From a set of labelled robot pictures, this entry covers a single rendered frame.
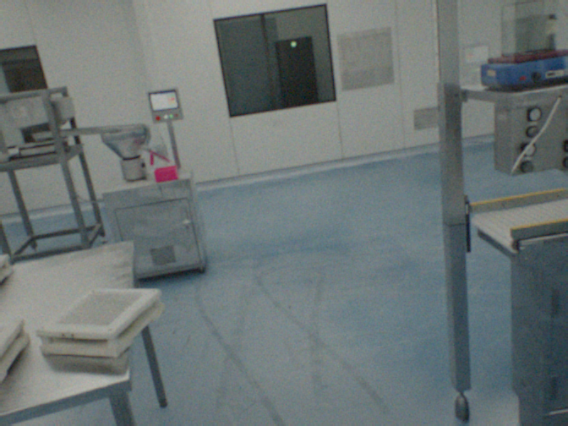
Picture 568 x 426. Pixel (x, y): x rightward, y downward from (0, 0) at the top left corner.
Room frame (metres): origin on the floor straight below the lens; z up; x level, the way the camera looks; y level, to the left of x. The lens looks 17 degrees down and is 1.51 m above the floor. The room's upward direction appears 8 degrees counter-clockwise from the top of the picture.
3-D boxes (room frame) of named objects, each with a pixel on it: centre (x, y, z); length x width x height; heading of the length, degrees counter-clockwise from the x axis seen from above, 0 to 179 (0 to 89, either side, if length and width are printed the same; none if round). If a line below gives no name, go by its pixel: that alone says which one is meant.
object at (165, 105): (3.99, 0.79, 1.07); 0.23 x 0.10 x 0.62; 96
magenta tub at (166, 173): (3.65, 0.82, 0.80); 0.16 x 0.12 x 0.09; 96
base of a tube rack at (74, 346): (1.31, 0.55, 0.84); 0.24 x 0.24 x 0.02; 71
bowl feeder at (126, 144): (3.88, 1.04, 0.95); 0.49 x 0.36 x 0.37; 96
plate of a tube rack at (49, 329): (1.31, 0.55, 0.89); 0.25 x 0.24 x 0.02; 161
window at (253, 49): (6.51, -0.16, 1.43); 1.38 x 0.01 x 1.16; 96
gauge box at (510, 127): (1.45, -0.76, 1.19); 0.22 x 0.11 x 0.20; 93
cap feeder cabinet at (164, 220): (3.83, 0.99, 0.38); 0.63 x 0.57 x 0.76; 96
